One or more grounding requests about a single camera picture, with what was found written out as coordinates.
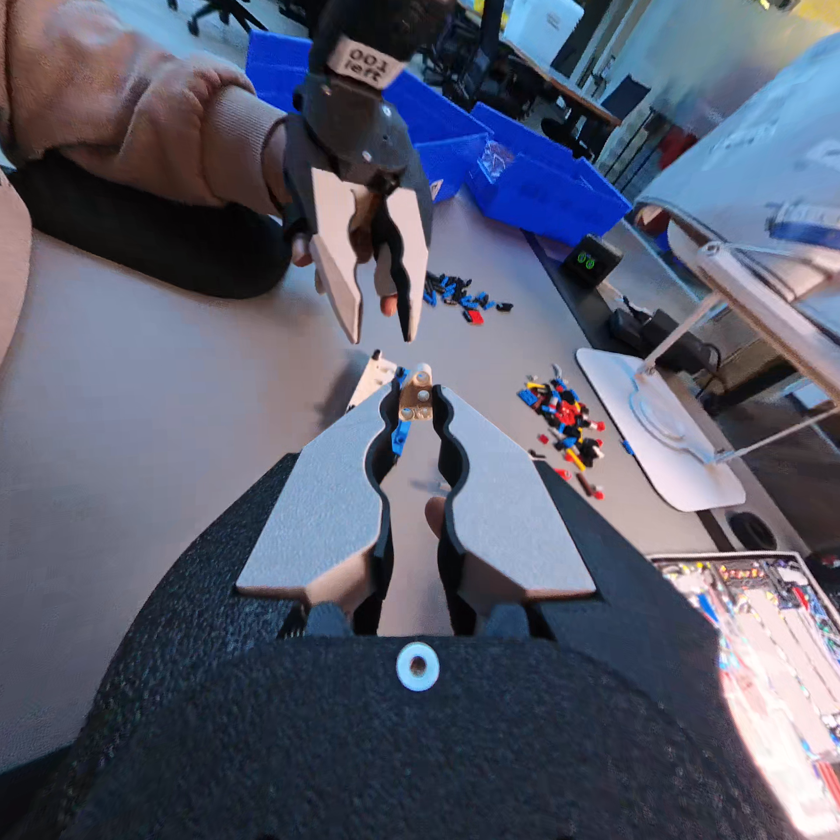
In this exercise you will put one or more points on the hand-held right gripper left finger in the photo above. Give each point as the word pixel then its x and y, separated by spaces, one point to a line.
pixel 315 518

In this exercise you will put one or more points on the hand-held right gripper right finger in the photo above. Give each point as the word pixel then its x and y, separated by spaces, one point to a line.
pixel 512 525

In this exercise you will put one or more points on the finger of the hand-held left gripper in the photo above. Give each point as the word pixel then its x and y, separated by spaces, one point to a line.
pixel 410 249
pixel 331 249

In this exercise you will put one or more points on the blue and white lego panel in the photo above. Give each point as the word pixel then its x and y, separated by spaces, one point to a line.
pixel 367 377

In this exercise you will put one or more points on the tan lego connector piece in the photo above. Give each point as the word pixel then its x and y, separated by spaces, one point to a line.
pixel 413 397

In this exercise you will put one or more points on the person's left forearm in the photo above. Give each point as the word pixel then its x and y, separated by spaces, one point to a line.
pixel 131 98

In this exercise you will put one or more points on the pile of mixed lego pieces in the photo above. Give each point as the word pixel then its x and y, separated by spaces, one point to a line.
pixel 568 413

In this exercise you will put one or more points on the person's right hand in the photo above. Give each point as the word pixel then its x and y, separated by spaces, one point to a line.
pixel 435 518

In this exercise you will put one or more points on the person's left hand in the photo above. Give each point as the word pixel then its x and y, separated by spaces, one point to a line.
pixel 274 170

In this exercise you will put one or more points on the pile of blue black pins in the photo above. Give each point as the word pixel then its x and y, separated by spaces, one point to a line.
pixel 453 292

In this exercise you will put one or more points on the blue plastic bin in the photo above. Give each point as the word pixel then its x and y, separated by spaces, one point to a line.
pixel 433 111
pixel 558 197

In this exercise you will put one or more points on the clear plastic bag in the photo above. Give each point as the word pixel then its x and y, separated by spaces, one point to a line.
pixel 497 159

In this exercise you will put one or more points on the black wrist rest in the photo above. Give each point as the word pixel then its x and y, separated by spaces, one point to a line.
pixel 164 249

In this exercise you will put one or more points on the white book stand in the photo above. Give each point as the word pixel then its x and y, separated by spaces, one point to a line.
pixel 656 433

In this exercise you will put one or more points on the black office chair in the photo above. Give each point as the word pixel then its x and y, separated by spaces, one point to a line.
pixel 223 13

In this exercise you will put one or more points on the black device with green display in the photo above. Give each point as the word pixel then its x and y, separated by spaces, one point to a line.
pixel 590 259

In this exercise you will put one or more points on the white storage box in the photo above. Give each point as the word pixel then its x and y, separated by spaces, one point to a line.
pixel 541 23

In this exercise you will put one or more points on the black desk grommet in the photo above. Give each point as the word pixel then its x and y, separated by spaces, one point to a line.
pixel 753 531

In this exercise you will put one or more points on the black power adapter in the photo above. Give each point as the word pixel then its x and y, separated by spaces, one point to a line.
pixel 656 331

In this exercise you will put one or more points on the shiny sticker sheet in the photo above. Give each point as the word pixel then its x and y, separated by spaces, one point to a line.
pixel 774 656

